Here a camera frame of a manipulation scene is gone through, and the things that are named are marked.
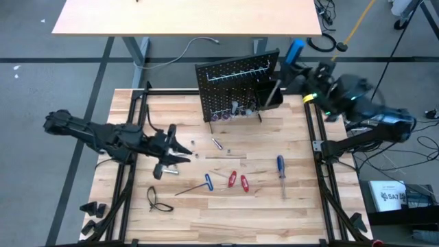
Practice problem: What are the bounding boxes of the metal cart leg with caster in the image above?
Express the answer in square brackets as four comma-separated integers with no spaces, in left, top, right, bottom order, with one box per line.
[390,0,439,42]

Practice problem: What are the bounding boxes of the black side shelf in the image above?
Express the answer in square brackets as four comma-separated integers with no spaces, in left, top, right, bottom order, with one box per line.
[359,180,439,227]

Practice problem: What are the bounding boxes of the black power strip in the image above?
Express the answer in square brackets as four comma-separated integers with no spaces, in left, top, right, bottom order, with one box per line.
[315,0,335,27]

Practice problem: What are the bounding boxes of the blue clear handle screwdriver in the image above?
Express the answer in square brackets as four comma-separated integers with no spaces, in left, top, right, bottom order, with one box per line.
[276,154,287,201]

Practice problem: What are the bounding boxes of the black aluminium table frame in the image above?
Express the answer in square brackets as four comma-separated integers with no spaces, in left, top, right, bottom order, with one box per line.
[78,80,375,247]

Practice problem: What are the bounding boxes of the black safety glasses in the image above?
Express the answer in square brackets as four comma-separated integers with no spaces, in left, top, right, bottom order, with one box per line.
[146,185,175,213]

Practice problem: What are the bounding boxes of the black metal pegboard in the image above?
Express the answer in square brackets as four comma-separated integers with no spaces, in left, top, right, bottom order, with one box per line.
[194,48,281,134]

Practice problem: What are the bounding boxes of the red T-handle hex key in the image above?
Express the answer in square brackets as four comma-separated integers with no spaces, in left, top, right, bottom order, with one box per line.
[208,169,238,189]
[220,174,250,193]

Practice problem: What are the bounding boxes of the blue T-handle hex key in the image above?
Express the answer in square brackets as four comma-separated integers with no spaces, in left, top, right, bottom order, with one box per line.
[174,173,215,197]

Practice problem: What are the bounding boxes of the white printed booklet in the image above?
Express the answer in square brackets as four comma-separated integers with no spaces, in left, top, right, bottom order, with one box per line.
[368,180,407,213]

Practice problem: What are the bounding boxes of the black taut cable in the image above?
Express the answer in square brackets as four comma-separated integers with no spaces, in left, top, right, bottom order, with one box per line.
[372,0,420,100]

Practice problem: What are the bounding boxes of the blue black handle screwdriver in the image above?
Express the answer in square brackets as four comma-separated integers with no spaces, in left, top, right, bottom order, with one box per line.
[263,38,307,108]

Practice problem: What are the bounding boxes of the chrome screwdriver holder rail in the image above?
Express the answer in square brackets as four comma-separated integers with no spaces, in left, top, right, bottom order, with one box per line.
[208,102,259,120]

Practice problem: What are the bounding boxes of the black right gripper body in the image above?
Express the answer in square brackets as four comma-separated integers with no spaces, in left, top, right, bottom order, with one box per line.
[307,60,339,95]

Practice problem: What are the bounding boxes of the black coiled cable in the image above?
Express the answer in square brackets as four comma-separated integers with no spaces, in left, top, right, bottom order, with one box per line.
[306,32,338,54]

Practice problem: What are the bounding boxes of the grey floor cable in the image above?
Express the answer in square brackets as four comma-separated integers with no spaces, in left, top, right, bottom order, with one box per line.
[136,36,220,70]

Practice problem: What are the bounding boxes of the light wooden desk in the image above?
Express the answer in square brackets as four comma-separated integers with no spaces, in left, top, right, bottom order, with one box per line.
[51,0,323,89]

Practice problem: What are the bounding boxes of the chrome multi-prong hook rail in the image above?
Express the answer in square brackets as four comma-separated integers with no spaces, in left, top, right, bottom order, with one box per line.
[206,60,270,84]

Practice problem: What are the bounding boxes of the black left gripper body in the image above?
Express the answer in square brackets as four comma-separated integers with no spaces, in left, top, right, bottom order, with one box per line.
[140,130,174,165]

